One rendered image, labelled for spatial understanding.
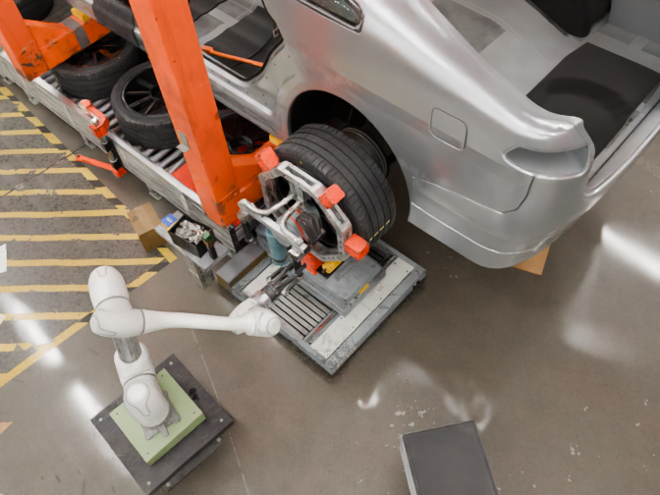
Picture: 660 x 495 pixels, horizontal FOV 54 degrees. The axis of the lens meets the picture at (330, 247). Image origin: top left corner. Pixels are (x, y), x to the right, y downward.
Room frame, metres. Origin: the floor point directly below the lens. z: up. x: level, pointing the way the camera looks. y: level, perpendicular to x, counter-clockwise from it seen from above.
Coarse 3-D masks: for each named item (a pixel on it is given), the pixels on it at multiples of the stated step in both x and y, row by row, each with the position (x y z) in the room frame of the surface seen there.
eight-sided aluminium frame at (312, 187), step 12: (276, 168) 2.00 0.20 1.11; (288, 168) 1.99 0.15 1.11; (264, 180) 2.08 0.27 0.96; (288, 180) 1.95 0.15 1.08; (300, 180) 1.91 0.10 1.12; (312, 180) 1.90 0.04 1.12; (264, 192) 2.10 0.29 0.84; (276, 192) 2.12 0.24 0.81; (312, 192) 1.83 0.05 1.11; (336, 204) 1.81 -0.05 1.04; (276, 216) 2.06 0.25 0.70; (336, 228) 1.74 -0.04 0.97; (348, 228) 1.74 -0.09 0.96; (312, 252) 1.88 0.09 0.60; (324, 252) 1.85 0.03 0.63; (336, 252) 1.77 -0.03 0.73
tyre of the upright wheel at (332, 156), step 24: (288, 144) 2.11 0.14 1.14; (312, 144) 2.06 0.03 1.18; (336, 144) 2.04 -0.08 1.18; (312, 168) 1.95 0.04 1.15; (336, 168) 1.92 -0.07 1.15; (360, 168) 1.94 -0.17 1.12; (360, 192) 1.84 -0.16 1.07; (384, 192) 1.88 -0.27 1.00; (360, 216) 1.76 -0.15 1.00; (384, 216) 1.83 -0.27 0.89
